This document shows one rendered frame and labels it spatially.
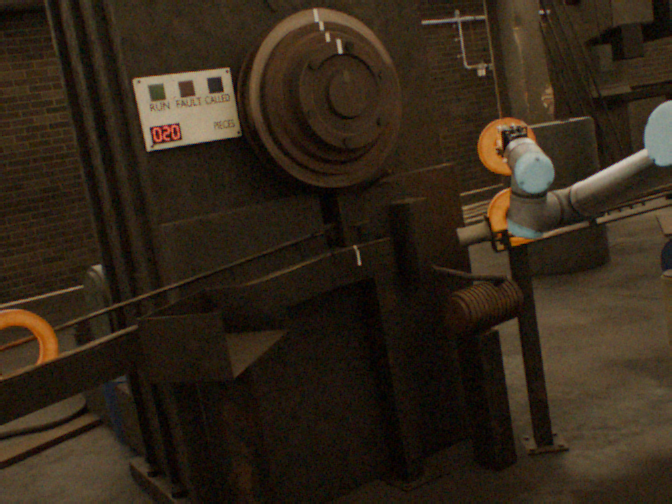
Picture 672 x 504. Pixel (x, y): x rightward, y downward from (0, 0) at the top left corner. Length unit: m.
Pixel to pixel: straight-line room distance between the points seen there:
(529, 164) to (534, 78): 4.42
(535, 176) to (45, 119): 6.61
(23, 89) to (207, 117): 6.08
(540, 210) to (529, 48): 4.41
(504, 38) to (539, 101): 0.60
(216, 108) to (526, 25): 4.47
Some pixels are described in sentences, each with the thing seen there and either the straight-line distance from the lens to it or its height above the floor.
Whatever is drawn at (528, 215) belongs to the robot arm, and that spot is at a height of 0.75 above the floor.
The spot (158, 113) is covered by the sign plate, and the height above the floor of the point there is 1.15.
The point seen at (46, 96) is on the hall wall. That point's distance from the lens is 8.10.
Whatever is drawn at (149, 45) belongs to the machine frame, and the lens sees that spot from 2.06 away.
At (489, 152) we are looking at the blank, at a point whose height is 0.90.
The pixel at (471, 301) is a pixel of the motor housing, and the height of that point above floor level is 0.51.
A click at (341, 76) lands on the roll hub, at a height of 1.16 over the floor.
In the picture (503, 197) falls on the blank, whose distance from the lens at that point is 2.26.
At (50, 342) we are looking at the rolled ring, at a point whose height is 0.68.
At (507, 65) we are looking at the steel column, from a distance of 6.50.
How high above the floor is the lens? 1.01
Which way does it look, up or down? 8 degrees down
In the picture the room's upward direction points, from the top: 10 degrees counter-clockwise
